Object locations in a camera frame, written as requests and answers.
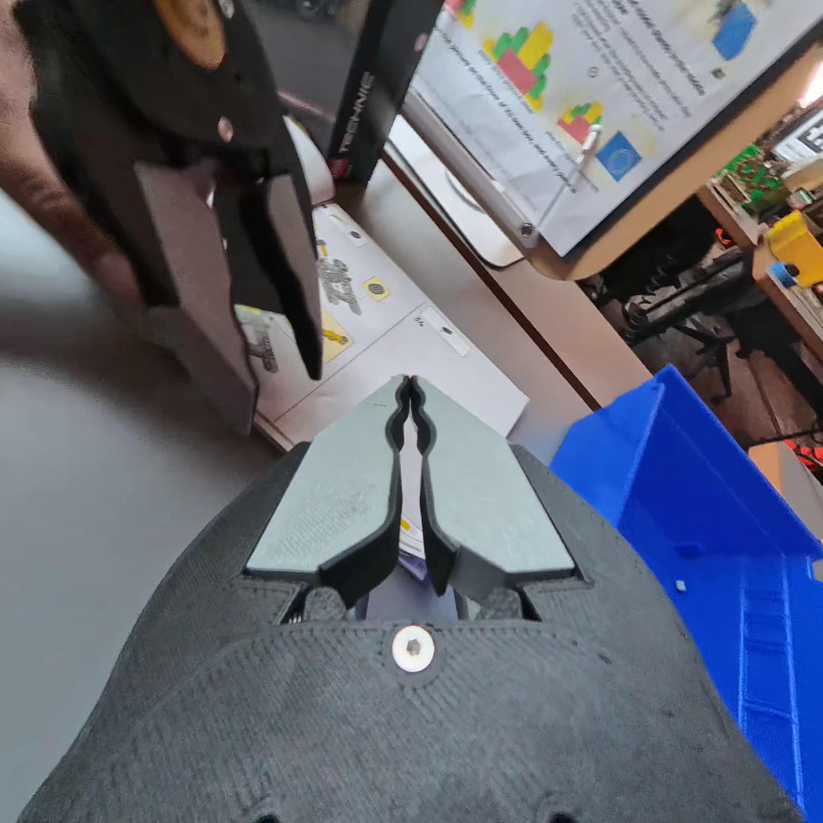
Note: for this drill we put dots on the yellow storage bin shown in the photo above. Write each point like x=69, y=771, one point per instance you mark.
x=797, y=251

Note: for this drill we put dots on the black metal table frame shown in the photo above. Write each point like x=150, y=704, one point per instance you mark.
x=681, y=302

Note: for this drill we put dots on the blue plastic storage bin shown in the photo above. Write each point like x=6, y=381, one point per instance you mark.
x=707, y=514

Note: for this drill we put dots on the illustrated instruction poster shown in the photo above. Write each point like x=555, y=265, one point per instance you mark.
x=643, y=96

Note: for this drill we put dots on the white tray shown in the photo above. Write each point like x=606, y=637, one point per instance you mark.
x=476, y=244

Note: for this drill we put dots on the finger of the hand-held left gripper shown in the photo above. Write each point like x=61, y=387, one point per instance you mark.
x=193, y=270
x=289, y=244

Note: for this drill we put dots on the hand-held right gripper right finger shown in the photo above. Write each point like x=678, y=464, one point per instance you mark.
x=495, y=508

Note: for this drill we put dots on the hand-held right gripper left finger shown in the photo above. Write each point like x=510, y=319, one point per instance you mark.
x=321, y=508

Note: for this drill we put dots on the person's left hand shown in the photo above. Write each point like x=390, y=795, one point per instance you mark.
x=26, y=161

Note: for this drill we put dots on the black box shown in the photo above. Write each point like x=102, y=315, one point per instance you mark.
x=373, y=96

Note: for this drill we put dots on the lego instruction booklet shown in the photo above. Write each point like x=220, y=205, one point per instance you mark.
x=418, y=347

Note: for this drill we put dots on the cluttered wooden workbench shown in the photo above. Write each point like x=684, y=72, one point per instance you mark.
x=746, y=212

